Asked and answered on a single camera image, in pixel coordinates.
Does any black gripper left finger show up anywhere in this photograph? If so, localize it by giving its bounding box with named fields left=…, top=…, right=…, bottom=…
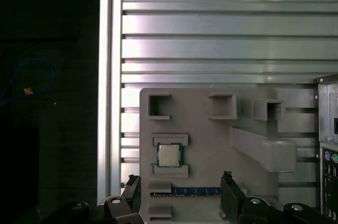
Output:
left=42, top=174, right=146, bottom=224

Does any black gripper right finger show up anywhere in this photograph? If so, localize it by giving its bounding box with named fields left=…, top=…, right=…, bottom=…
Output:
left=220, top=171, right=328, bottom=224

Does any CPU with silver top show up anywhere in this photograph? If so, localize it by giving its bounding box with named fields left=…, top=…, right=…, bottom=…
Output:
left=156, top=142, right=183, bottom=169

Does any RAM stick on rack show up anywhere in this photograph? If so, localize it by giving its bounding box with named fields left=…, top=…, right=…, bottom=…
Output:
left=171, top=186, right=222, bottom=197

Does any grey parts rack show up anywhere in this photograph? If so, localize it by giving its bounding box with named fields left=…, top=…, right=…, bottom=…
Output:
left=139, top=88, right=298, bottom=221

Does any black PC case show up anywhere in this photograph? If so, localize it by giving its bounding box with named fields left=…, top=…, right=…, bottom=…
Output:
left=314, top=74, right=338, bottom=217

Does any blue floor cable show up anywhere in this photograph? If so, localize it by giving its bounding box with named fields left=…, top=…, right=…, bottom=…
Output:
left=0, top=59, right=57, bottom=106

